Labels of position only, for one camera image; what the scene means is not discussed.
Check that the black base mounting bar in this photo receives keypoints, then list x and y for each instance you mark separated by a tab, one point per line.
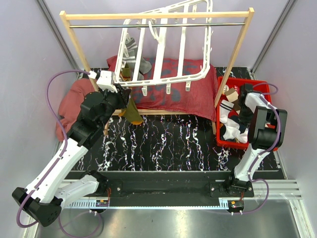
153	190

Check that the red plastic bin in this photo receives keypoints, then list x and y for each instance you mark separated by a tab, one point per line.
236	83

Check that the grey striped sock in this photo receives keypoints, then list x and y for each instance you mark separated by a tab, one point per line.
130	56

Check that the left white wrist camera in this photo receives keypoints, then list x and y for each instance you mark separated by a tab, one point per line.
106	81

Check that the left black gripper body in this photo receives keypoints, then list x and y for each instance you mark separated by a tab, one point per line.
113	100

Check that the navy dark sock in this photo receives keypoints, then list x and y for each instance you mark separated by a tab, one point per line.
233	129

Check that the pink crumpled cloth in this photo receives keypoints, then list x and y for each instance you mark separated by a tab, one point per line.
69	107

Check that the metal rack rail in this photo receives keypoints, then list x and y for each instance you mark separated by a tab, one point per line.
155	25

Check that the white plastic clip hanger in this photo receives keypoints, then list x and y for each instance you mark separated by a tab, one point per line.
173	14

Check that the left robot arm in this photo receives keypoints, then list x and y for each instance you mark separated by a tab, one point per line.
43	199

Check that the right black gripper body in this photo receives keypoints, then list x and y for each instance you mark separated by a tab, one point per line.
246	115

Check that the red patterned pillow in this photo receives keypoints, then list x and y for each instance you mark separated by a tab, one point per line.
198	101

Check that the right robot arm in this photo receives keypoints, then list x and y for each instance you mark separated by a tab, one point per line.
266	128

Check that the olive green ribbed sock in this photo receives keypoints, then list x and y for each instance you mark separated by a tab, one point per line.
131	112

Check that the wooden clothes rack frame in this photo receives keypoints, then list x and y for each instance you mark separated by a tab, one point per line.
119	18

